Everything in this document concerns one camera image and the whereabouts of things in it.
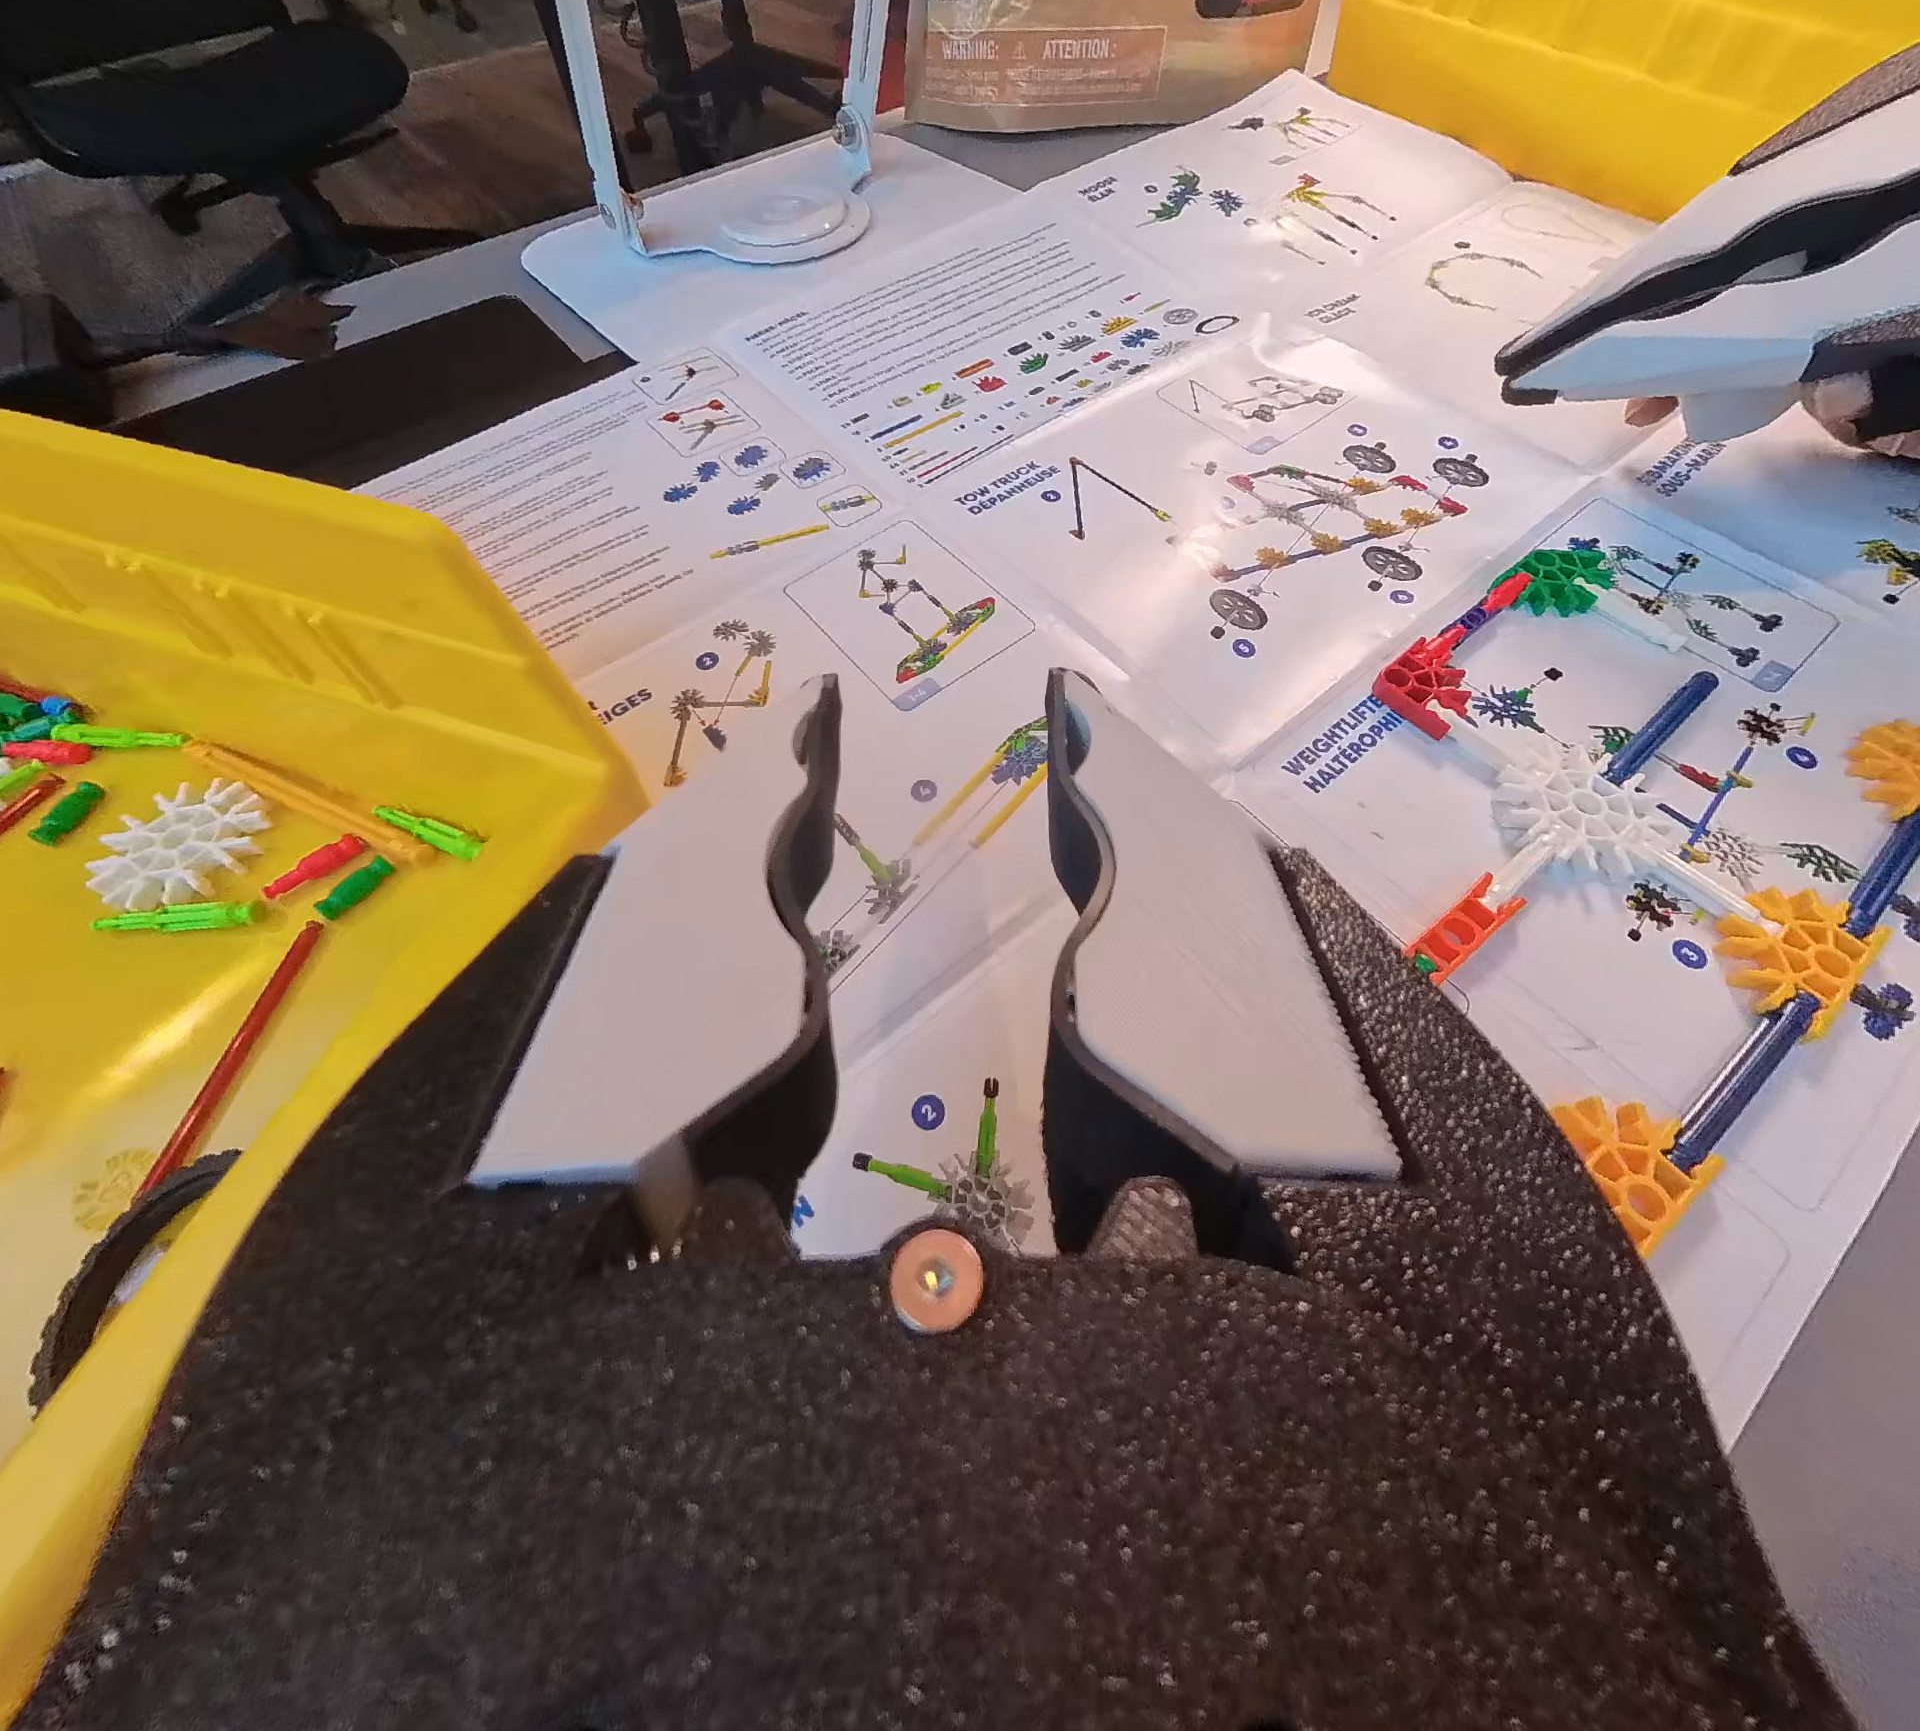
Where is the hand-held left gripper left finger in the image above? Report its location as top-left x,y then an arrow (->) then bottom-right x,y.
466,676 -> 845,1261

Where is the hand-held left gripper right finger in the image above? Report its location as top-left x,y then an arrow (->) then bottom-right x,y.
1045,670 -> 1407,1253

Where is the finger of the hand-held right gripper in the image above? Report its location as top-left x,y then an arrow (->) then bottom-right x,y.
1504,244 -> 1920,408
1501,166 -> 1920,380

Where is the green connector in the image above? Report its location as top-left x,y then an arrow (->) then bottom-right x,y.
1488,544 -> 1627,626

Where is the white snowflake connector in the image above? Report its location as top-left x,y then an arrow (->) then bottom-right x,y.
1488,735 -> 1656,881
82,777 -> 276,911

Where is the yellow plastic parts bin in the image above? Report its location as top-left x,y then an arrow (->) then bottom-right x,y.
0,408 -> 650,1507

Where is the orange ladder piece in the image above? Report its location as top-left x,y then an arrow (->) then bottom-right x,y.
1405,887 -> 1530,985

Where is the white printed instruction sheet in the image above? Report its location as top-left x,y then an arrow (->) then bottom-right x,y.
353,66 -> 1920,1455

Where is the blue rod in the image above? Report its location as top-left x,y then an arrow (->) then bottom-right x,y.
1603,670 -> 1724,785
1843,805 -> 1920,941
1662,993 -> 1829,1175

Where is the red connector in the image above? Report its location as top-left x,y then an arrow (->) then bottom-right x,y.
1368,640 -> 1482,745

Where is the yellow rod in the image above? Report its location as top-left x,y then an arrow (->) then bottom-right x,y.
187,737 -> 439,863

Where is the long red rod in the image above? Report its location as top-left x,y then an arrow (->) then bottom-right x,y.
132,917 -> 328,1199

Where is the orange-yellow connector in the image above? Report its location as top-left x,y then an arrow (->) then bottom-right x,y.
1843,715 -> 1920,821
1714,879 -> 1897,1045
1548,1089 -> 1730,1255

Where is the pile of loose toy pieces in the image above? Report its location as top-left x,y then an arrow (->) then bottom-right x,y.
0,670 -> 491,937

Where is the black toy wheel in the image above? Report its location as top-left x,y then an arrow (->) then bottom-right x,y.
26,1149 -> 243,1415

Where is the white metal stand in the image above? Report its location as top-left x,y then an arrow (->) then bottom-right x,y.
517,0 -> 1027,366

